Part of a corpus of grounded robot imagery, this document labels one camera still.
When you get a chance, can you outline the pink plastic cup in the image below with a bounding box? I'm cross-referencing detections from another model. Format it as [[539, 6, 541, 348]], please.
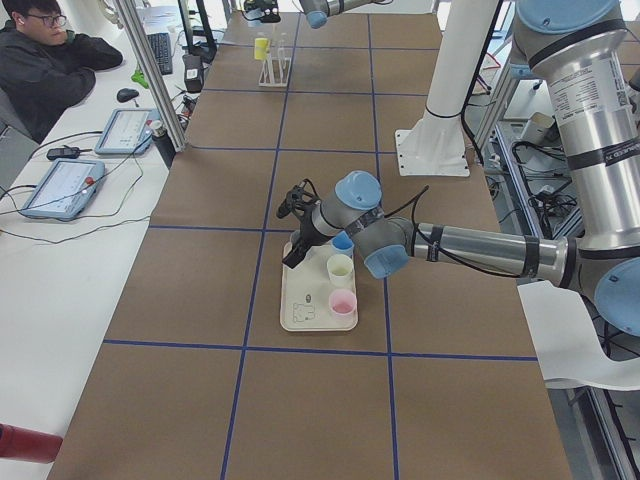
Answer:
[[328, 289, 357, 321]]

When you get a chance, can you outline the cream plastic cup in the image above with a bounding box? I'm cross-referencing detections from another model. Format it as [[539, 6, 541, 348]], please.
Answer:
[[326, 254, 354, 287]]

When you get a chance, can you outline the aluminium frame post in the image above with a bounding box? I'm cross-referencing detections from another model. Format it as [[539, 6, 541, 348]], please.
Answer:
[[114, 0, 186, 152]]

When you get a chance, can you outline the red fire extinguisher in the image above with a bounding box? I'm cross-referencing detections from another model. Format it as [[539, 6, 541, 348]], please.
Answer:
[[1, 424, 63, 464]]

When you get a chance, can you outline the black keyboard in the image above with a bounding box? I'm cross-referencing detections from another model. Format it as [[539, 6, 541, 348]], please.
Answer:
[[147, 33, 173, 75]]

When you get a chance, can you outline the black power adapter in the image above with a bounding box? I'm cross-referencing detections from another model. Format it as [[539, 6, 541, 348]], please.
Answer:
[[46, 146, 83, 161]]

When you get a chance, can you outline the white cup drying rack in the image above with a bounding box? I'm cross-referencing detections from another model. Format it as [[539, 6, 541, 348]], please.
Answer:
[[255, 26, 292, 88]]

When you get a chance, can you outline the seated person in black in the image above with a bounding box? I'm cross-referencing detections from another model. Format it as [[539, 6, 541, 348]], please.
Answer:
[[1, 1, 123, 143]]

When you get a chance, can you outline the white plastic chair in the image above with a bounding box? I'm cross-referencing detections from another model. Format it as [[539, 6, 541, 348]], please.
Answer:
[[517, 281, 639, 391]]

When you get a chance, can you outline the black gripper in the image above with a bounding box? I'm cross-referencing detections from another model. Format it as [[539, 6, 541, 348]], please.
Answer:
[[282, 209, 330, 269]]

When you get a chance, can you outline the near teach pendant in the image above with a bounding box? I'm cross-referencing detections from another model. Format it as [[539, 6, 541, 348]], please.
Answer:
[[19, 159, 106, 221]]

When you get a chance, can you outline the black camera cable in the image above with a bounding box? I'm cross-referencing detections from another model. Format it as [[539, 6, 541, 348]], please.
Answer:
[[297, 176, 526, 279]]

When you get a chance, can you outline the teach pendant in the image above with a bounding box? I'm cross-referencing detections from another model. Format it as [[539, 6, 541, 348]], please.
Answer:
[[94, 108, 159, 155], [19, 159, 106, 221]]

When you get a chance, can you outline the black computer mouse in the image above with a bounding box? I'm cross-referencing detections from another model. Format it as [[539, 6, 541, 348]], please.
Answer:
[[116, 88, 139, 103]]

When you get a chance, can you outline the far teach pendant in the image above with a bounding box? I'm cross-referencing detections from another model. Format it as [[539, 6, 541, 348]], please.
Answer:
[[94, 108, 159, 155]]

